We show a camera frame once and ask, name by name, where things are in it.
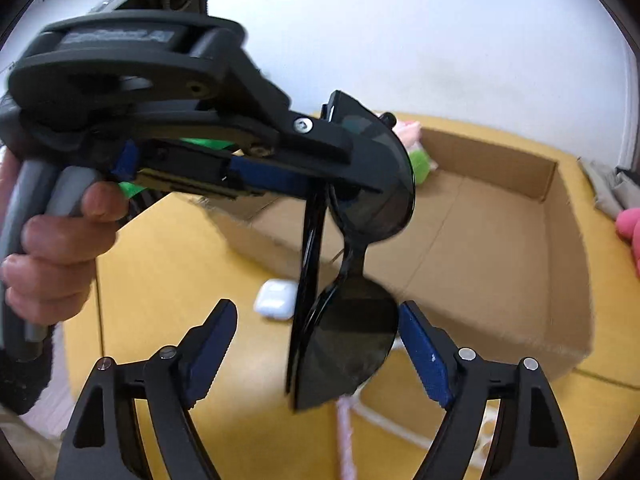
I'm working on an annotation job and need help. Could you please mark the pink pig plush toy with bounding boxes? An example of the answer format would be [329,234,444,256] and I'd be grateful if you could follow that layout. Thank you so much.
[393,120,438,185]

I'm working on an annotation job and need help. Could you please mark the white cable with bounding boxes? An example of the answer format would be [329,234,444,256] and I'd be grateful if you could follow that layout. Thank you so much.
[349,336,501,470]

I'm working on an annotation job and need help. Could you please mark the white earbuds case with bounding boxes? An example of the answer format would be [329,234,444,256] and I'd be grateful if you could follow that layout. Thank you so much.
[254,278,297,321]

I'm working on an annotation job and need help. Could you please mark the black sunglasses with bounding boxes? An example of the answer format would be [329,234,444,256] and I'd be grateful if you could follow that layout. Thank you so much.
[291,90,416,412]

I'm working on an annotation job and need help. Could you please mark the person's left hand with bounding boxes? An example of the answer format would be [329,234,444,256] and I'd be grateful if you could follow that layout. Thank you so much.
[0,152,130,328]

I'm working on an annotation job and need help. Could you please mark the pink pen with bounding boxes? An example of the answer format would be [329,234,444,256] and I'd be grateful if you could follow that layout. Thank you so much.
[335,396,357,480]

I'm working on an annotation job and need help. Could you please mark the pink bear plush toy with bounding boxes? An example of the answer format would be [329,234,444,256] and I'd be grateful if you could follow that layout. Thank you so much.
[615,208,640,274]

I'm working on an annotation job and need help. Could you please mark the grey cloth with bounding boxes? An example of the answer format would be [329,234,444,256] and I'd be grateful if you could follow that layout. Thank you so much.
[578,157,640,220]

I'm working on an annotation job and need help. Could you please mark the brown cardboard box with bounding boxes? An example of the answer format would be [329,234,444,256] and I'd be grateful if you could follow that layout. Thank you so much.
[188,127,594,384]

